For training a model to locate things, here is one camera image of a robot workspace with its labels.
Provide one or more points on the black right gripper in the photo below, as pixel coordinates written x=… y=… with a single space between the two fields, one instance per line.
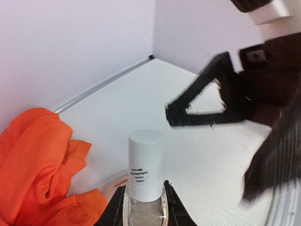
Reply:
x=258 y=93

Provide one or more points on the clear nail polish bottle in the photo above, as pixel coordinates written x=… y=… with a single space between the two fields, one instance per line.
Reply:
x=145 y=201

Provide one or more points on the orange sweatshirt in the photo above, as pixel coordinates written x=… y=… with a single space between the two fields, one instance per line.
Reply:
x=38 y=159

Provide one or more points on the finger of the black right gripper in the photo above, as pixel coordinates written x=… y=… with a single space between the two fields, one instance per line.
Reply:
x=278 y=160

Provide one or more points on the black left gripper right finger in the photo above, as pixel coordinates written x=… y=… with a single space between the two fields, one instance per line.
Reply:
x=177 y=213

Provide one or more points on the mannequin hand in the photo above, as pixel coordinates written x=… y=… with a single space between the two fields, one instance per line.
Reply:
x=110 y=188

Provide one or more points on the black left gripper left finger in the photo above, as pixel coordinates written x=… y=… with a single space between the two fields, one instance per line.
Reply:
x=113 y=214

